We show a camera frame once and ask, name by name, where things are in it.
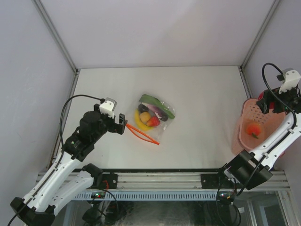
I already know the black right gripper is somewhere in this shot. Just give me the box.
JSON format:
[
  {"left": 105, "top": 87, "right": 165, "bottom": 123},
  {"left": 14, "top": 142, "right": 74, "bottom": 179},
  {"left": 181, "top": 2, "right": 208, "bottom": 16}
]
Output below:
[{"left": 257, "top": 81, "right": 297, "bottom": 114}]

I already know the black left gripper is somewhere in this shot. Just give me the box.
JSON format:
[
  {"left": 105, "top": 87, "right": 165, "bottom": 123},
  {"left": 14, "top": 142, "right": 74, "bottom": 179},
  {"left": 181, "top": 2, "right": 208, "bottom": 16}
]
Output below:
[{"left": 91, "top": 104, "right": 127, "bottom": 143}]

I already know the yellow fake banana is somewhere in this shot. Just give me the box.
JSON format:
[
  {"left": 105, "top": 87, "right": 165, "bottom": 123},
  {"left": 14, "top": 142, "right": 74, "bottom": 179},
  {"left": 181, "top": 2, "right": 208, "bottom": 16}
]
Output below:
[{"left": 134, "top": 110, "right": 153, "bottom": 131}]

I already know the wrinkled yellow fake fruit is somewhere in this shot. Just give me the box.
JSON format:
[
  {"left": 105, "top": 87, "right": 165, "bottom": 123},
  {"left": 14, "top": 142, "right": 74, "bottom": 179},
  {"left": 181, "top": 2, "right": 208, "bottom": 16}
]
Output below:
[{"left": 139, "top": 112, "right": 151, "bottom": 124}]

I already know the clear zip top bag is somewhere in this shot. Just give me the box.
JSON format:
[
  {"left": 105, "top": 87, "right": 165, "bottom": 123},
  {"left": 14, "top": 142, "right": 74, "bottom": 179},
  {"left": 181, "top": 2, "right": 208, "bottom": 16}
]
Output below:
[{"left": 126, "top": 94, "right": 176, "bottom": 145}]

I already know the orange fake peach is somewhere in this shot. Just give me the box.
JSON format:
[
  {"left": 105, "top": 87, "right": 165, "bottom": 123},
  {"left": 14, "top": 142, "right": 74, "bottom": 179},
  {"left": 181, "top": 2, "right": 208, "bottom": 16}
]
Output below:
[{"left": 245, "top": 122, "right": 262, "bottom": 139}]

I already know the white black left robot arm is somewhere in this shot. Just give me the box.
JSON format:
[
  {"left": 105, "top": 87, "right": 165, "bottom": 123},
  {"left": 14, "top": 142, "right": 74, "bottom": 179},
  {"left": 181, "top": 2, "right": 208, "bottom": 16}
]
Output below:
[{"left": 10, "top": 110, "right": 127, "bottom": 226}]

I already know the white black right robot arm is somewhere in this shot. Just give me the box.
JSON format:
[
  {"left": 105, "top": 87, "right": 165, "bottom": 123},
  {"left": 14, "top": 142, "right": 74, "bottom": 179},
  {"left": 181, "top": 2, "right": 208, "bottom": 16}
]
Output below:
[{"left": 216, "top": 88, "right": 301, "bottom": 190}]

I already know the purple fake eggplant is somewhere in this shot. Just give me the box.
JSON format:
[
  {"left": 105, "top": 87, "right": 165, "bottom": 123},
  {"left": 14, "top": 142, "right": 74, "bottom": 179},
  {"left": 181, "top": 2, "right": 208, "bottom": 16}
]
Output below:
[{"left": 138, "top": 103, "right": 168, "bottom": 121}]

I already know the pink plastic basket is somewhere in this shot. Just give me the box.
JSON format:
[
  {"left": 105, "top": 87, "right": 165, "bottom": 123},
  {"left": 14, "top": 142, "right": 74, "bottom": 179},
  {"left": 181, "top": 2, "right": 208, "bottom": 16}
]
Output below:
[{"left": 232, "top": 98, "right": 285, "bottom": 155}]

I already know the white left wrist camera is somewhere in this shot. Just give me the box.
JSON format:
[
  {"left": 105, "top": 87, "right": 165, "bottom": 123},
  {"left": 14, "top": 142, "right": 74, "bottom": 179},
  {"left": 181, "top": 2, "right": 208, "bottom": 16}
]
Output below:
[{"left": 99, "top": 97, "right": 117, "bottom": 119}]

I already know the aluminium corner frame post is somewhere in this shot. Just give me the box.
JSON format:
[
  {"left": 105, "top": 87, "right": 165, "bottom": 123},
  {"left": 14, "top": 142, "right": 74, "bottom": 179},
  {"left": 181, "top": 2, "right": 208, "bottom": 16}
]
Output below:
[{"left": 238, "top": 0, "right": 283, "bottom": 73}]

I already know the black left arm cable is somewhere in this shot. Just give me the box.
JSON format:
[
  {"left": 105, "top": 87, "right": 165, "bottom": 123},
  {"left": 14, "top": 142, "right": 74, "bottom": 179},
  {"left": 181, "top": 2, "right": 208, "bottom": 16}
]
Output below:
[{"left": 7, "top": 94, "right": 104, "bottom": 226}]

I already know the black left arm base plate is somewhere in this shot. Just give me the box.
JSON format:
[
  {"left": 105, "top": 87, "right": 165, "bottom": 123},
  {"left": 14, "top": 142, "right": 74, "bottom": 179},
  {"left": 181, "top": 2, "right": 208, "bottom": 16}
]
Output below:
[{"left": 93, "top": 173, "right": 118, "bottom": 190}]

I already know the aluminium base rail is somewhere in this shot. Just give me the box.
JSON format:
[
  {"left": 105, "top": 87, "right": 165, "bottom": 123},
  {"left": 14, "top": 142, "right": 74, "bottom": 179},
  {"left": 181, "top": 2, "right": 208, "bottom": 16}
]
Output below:
[{"left": 103, "top": 171, "right": 290, "bottom": 192}]

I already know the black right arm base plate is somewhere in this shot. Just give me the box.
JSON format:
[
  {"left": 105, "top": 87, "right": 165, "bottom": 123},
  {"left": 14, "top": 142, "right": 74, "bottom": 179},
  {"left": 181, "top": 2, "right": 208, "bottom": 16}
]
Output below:
[{"left": 200, "top": 173, "right": 235, "bottom": 189}]

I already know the perforated grey cable duct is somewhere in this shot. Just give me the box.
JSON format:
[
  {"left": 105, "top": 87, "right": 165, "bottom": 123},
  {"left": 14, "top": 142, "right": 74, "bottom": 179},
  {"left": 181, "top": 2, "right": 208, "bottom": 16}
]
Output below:
[{"left": 73, "top": 191, "right": 217, "bottom": 201}]

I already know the left aluminium corner post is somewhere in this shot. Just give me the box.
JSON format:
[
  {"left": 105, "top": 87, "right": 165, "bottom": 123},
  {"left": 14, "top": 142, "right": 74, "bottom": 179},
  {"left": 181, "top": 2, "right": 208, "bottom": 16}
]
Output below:
[{"left": 32, "top": 0, "right": 79, "bottom": 76}]

